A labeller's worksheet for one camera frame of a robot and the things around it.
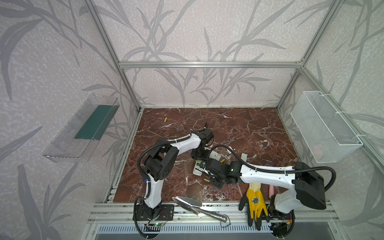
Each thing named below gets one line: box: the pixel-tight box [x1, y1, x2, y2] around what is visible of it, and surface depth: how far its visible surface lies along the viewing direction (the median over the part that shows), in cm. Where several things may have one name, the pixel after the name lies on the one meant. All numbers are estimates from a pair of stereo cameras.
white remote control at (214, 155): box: [209, 150, 222, 161], surface depth 94 cm
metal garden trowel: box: [171, 196, 227, 222], surface depth 76 cm
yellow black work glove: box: [239, 183, 270, 231], surface depth 75 cm
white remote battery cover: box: [240, 153, 248, 162], surface depth 96 cm
